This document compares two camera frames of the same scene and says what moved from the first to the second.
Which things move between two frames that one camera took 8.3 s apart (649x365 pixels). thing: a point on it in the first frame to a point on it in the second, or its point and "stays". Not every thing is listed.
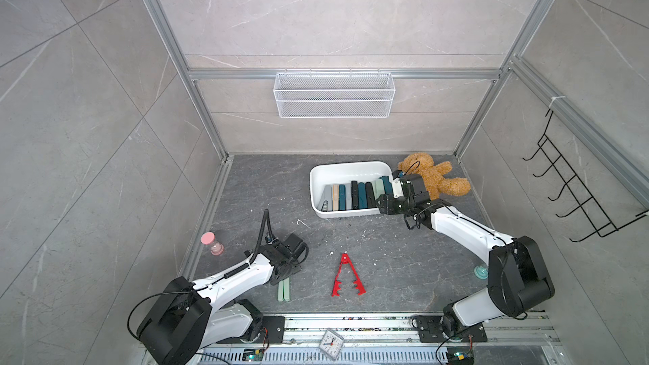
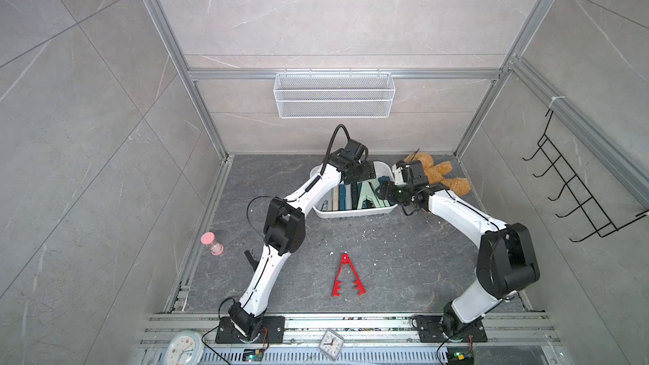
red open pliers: x=345 y=259 stays
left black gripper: x=297 y=266 to x=368 y=171
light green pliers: x=283 y=290 to x=367 y=190
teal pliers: x=341 y=201 stays
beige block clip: x=335 y=197 stays
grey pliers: x=348 y=196 stays
